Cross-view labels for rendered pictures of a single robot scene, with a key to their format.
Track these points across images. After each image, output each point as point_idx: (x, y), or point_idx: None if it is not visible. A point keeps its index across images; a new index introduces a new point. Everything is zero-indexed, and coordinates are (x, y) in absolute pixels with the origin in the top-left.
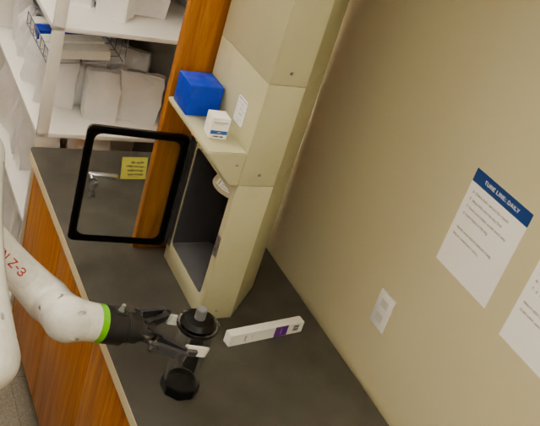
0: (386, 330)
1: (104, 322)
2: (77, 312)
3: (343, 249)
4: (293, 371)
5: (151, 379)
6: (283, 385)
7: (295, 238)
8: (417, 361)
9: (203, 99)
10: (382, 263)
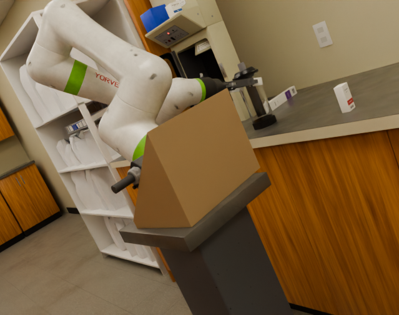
0: (333, 39)
1: (198, 80)
2: (180, 79)
3: (280, 45)
4: (311, 94)
5: (249, 132)
6: (313, 96)
7: None
8: (360, 23)
9: (159, 14)
10: (301, 17)
